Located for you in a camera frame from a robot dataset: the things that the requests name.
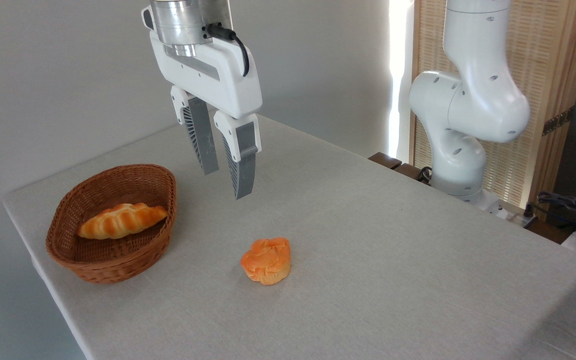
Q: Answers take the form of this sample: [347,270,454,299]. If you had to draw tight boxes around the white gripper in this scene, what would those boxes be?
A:
[141,6,263,201]

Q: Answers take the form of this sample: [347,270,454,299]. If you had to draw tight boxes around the golden twisted bread loaf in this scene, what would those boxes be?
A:
[77,202,169,240]

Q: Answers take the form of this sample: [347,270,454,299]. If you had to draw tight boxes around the orange muffin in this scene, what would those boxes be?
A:
[240,237,292,286]

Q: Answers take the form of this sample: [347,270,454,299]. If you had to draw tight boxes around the brown wicker basket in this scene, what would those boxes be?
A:
[45,164,178,285]

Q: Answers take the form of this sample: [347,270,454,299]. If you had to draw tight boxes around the dark brown wooden block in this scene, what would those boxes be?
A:
[368,152,403,170]
[394,163,431,184]

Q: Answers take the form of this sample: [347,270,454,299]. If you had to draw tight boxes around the beige tablecloth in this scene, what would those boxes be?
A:
[2,114,576,360]

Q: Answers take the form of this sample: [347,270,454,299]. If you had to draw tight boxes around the white power strip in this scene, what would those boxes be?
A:
[504,202,539,229]

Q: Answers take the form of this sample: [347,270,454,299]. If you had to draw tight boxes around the wooden slatted folding screen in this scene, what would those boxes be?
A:
[410,0,576,211]

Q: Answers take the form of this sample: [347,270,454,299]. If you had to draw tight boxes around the dark metal screen hinge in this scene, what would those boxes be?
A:
[542,107,575,137]

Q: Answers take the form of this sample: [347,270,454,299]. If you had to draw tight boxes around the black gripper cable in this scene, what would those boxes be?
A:
[203,23,250,77]

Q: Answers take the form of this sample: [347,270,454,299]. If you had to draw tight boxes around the black cable bundle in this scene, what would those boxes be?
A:
[537,187,576,236]

